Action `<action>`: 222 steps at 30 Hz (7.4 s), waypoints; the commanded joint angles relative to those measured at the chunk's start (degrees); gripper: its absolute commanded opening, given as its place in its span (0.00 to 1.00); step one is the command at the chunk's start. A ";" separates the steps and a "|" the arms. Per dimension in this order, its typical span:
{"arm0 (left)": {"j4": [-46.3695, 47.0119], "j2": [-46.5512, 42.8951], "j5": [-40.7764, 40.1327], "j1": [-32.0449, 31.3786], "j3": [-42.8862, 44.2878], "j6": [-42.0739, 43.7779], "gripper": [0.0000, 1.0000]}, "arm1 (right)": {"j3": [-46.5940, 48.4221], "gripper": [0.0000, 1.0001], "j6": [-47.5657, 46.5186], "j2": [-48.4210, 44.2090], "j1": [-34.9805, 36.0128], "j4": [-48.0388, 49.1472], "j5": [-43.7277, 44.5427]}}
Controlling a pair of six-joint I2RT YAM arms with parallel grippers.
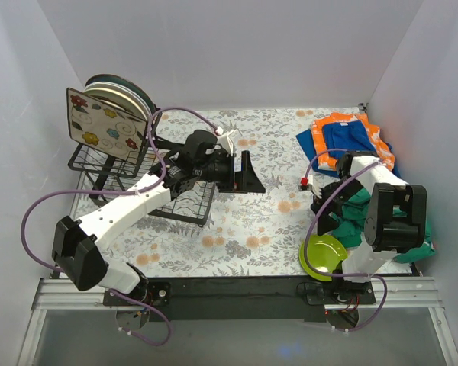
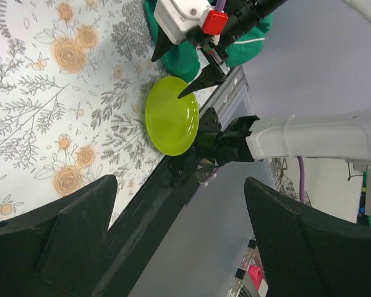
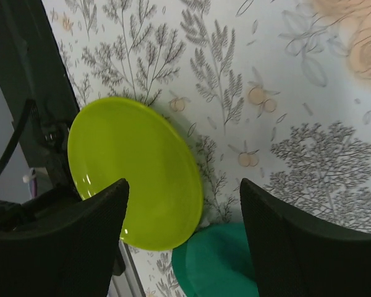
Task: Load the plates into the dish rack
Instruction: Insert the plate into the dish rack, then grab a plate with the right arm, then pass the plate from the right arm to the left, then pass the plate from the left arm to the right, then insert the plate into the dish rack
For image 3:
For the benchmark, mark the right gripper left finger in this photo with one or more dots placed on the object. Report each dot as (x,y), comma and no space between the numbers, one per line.
(61,252)

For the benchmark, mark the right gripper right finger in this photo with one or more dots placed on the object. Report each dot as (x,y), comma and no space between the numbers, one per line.
(297,254)

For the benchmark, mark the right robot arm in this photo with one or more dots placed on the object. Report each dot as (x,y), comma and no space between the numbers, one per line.
(352,205)

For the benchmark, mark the green jacket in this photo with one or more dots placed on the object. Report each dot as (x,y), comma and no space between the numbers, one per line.
(216,261)

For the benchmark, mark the lime green plate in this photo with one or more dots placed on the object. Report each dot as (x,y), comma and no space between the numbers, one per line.
(118,138)

